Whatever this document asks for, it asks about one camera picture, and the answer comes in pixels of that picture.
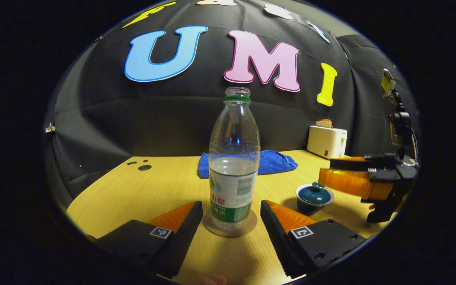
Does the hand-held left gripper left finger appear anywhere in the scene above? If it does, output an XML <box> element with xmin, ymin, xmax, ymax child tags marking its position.
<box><xmin>93</xmin><ymin>200</ymin><xmax>204</xmax><ymax>278</ymax></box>

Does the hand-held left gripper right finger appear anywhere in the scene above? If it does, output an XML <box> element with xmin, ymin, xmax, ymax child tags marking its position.
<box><xmin>260</xmin><ymin>199</ymin><xmax>367</xmax><ymax>279</ymax></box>

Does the round brown coaster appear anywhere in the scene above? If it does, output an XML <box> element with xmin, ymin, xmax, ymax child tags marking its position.
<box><xmin>203</xmin><ymin>209</ymin><xmax>258</xmax><ymax>238</ymax></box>

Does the teal teacup lid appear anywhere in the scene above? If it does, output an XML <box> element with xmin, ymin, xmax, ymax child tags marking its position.
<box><xmin>297</xmin><ymin>182</ymin><xmax>333</xmax><ymax>205</ymax></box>

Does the clear plastic water bottle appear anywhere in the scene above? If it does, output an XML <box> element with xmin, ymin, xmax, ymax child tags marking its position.
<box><xmin>209</xmin><ymin>87</ymin><xmax>261</xmax><ymax>232</ymax></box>

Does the white toaster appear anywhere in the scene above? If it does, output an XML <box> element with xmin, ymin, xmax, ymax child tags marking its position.
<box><xmin>307</xmin><ymin>125</ymin><xmax>348</xmax><ymax>160</ymax></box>

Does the blue towel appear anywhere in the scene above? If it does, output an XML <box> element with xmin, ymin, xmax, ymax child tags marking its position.
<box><xmin>198</xmin><ymin>150</ymin><xmax>298</xmax><ymax>179</ymax></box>

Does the black backdrop cloth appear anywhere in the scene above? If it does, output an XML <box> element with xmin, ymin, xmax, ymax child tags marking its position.
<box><xmin>44</xmin><ymin>0</ymin><xmax>420</xmax><ymax>206</ymax></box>

